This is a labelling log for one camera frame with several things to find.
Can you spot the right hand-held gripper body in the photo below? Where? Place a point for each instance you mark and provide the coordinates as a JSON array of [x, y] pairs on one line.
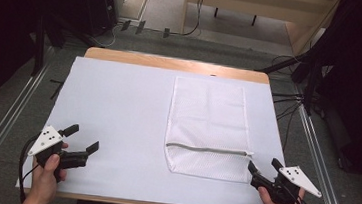
[[298, 180]]

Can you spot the black curtain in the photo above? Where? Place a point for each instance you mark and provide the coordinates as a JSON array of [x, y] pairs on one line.
[[361, 82], [5, 31]]

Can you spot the wooden table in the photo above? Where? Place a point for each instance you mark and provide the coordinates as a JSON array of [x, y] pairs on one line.
[[172, 62]]

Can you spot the small black floor bracket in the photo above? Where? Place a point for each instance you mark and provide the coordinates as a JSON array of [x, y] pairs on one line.
[[125, 25], [140, 27], [166, 33]]

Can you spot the black cabinet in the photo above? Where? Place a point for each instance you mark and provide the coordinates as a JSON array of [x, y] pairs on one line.
[[100, 0]]

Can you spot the black tripod stand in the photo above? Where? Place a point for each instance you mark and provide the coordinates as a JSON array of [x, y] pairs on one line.
[[309, 74], [40, 41]]

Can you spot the person's left hand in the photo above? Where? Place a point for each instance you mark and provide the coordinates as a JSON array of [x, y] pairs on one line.
[[44, 182]]

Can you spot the white mesh laundry bag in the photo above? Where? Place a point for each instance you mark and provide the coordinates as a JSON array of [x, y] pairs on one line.
[[209, 118]]

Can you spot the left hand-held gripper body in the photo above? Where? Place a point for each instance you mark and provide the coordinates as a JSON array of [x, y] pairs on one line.
[[46, 140]]

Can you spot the white table mat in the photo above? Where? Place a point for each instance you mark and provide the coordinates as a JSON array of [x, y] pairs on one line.
[[114, 109]]

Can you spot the metal floor rail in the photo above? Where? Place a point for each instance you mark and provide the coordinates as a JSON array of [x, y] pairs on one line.
[[2, 128], [320, 169]]

